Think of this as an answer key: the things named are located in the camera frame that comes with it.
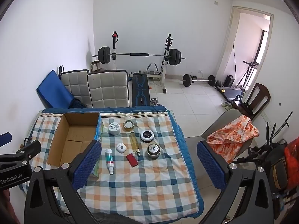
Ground white green red spray tube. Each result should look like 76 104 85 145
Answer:
105 149 114 175

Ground black treadmill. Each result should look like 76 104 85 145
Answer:
215 85 244 101

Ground plaid blue-bordered tablecloth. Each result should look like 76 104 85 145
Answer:
19 105 205 221

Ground small red box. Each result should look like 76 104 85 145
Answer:
126 153 139 168

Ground black speaker box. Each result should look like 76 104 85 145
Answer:
223 75 235 87

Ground black-lidded white round tin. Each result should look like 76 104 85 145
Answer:
140 129 155 143

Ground blue foam mat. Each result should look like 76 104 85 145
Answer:
36 69 75 109

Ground black table clamp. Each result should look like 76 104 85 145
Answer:
20 136 33 150

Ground black sit-up bench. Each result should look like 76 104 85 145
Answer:
127 71 150 108

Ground short barbell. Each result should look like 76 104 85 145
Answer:
181 74 216 87

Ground orange patterned cloth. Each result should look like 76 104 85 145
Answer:
207 115 260 165

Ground white padded chair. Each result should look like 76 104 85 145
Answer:
87 70 130 109
60 69 93 109

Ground white round jar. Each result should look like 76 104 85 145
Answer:
109 122 121 135

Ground yellow glass bottle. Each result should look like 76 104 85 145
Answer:
129 132 141 157

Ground dark blue cloth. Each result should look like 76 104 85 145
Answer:
69 98 88 109

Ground black folding stand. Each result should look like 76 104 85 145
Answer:
236 61 260 89

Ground grey chair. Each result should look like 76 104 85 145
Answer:
184 108 254 166

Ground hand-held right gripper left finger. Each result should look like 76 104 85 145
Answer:
24 140 102 224

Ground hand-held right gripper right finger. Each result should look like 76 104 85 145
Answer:
197 140 277 224

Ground red bag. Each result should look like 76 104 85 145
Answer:
284 138 299 192

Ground dark wooden chair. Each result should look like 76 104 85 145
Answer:
232 83 271 122

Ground long barbell with black plates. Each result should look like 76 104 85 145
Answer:
92 47 186 66

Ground perforated metal round speaker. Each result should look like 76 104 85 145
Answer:
146 143 161 159

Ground black and yellow bag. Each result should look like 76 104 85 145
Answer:
266 145 289 192

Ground black exercise machine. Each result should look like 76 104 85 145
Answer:
234 112 293 166

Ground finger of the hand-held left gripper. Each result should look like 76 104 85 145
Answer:
0 140 42 168
0 132 13 146

